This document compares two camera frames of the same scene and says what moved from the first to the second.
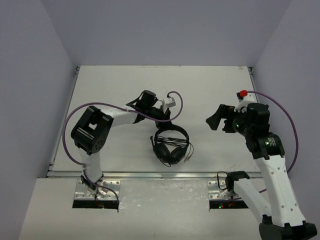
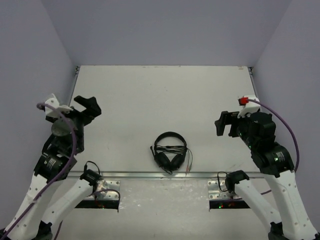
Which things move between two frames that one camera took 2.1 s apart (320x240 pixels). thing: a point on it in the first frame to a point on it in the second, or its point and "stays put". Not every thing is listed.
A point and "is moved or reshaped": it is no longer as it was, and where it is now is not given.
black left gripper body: x=162 y=123 to x=80 y=114
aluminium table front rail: x=146 y=175 stays put
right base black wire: x=217 y=179 stays put
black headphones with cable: x=171 y=144 is moved or reshaped
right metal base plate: x=215 y=192 stays put
